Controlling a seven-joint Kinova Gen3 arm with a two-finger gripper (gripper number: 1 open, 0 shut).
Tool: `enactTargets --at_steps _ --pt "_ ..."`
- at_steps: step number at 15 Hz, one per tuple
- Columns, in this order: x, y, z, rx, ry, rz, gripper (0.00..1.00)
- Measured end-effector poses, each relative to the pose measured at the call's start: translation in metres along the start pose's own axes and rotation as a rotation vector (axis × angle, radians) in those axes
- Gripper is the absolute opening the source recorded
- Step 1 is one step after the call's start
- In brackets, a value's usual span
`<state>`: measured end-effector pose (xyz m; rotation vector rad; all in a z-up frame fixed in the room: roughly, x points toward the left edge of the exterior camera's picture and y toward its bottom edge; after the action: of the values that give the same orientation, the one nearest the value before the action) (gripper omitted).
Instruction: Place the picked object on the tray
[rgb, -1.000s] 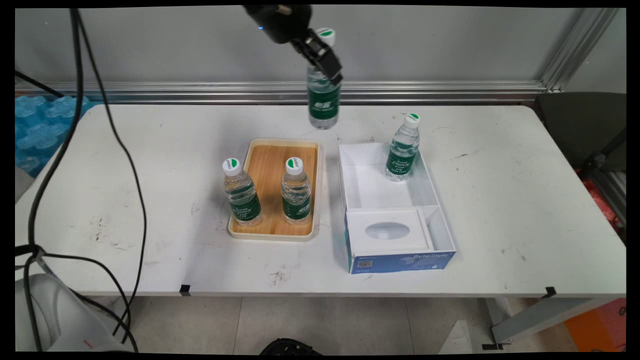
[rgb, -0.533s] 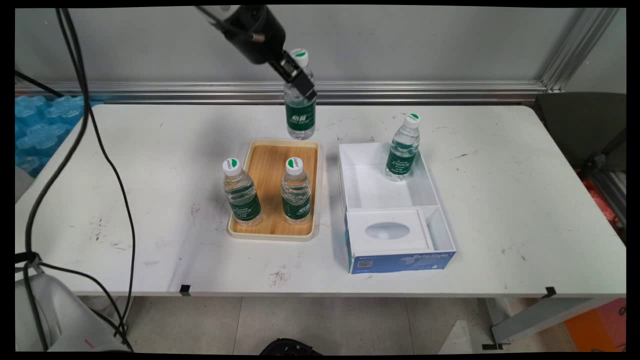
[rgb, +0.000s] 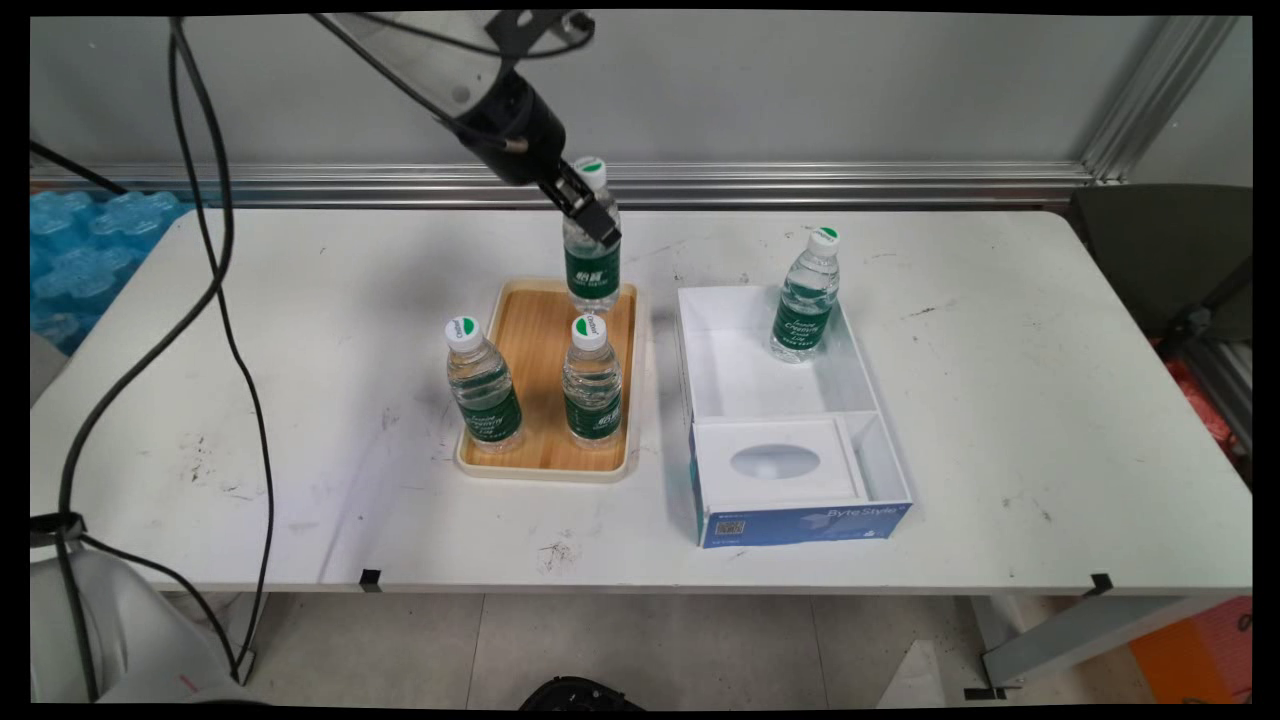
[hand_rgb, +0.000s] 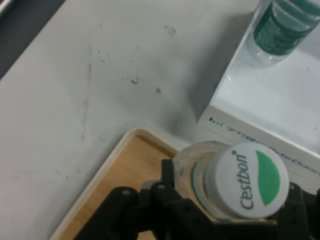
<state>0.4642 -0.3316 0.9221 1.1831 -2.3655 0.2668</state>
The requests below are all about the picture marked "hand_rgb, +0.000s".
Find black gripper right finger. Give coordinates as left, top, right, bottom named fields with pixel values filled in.
left=273, top=182, right=320, bottom=240

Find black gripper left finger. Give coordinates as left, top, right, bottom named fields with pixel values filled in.
left=74, top=157, right=216, bottom=240

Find green label water bottle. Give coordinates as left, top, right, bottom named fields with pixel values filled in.
left=246, top=0, right=320, bottom=68
left=172, top=140, right=290, bottom=223

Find wooden tray with cream rim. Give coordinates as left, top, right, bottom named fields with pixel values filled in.
left=49, top=128, right=277, bottom=240

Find white box with blue side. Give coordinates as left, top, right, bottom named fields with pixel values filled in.
left=196, top=0, right=320, bottom=178

